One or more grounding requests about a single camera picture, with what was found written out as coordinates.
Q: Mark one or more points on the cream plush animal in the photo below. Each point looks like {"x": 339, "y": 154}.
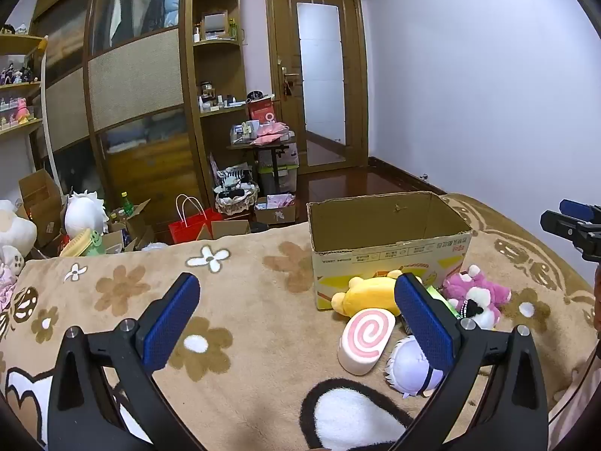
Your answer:
{"x": 14, "y": 235}

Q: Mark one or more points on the person's leg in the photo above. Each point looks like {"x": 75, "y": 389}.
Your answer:
{"x": 577, "y": 408}

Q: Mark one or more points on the white-haired plush head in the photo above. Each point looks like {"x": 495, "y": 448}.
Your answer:
{"x": 85, "y": 213}

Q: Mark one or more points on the pink swirl roll plush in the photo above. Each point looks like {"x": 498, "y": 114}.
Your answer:
{"x": 364, "y": 338}

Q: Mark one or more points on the white pole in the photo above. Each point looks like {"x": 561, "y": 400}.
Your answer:
{"x": 47, "y": 117}

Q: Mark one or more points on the lace-trimmed basket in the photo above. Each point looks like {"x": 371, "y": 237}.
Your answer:
{"x": 234, "y": 199}

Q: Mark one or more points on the brown flower-print blanket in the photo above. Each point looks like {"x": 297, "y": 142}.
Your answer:
{"x": 244, "y": 329}

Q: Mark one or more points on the red gift bag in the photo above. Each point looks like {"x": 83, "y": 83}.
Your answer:
{"x": 192, "y": 230}

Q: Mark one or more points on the person's right forearm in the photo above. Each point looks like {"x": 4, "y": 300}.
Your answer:
{"x": 597, "y": 296}

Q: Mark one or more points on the small cluttered table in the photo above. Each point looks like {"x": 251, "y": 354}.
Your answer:
{"x": 263, "y": 143}

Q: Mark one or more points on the green packet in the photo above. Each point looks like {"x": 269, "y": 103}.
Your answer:
{"x": 439, "y": 298}

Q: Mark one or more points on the printed cardboard box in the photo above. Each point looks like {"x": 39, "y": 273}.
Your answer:
{"x": 371, "y": 225}

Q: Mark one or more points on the wooden door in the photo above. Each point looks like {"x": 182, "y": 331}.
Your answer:
{"x": 319, "y": 70}

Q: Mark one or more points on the red box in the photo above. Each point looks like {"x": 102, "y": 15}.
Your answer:
{"x": 261, "y": 112}

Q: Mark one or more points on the low brown cardboard box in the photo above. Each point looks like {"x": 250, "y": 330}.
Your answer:
{"x": 230, "y": 229}

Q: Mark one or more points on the purple-haired plush doll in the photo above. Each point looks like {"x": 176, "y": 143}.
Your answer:
{"x": 408, "y": 361}

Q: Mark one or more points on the green bottle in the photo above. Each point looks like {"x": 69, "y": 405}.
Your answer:
{"x": 126, "y": 204}

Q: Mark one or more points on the wooden wardrobe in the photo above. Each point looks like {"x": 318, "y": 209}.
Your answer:
{"x": 131, "y": 89}

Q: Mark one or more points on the large open cardboard box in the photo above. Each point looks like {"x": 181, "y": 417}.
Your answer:
{"x": 40, "y": 206}

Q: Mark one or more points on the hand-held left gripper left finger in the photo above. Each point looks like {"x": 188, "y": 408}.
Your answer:
{"x": 171, "y": 324}

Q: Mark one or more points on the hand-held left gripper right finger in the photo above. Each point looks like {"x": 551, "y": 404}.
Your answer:
{"x": 425, "y": 329}

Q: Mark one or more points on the yellow and green toy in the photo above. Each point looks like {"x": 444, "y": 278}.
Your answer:
{"x": 80, "y": 244}

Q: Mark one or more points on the pink and white plush toy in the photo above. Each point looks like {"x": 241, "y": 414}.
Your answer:
{"x": 479, "y": 291}

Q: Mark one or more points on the yellow plush toy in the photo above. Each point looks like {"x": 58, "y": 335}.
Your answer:
{"x": 371, "y": 291}

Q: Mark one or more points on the translucent storage bin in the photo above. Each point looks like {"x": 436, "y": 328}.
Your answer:
{"x": 284, "y": 169}

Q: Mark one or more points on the pink cloth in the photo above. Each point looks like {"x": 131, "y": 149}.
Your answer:
{"x": 270, "y": 132}

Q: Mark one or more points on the wooden corner shelf unit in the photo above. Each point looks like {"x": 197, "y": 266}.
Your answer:
{"x": 216, "y": 61}

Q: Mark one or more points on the cardboard box with bottles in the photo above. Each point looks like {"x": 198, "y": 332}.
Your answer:
{"x": 131, "y": 232}

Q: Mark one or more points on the picture frame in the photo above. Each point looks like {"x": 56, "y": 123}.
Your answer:
{"x": 215, "y": 22}

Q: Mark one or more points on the flat cardboard box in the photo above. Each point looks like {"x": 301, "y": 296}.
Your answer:
{"x": 277, "y": 213}

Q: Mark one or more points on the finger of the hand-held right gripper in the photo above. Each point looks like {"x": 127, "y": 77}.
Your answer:
{"x": 563, "y": 226}
{"x": 577, "y": 207}

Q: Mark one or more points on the wall shelf with figurines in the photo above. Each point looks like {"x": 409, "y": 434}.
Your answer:
{"x": 19, "y": 84}

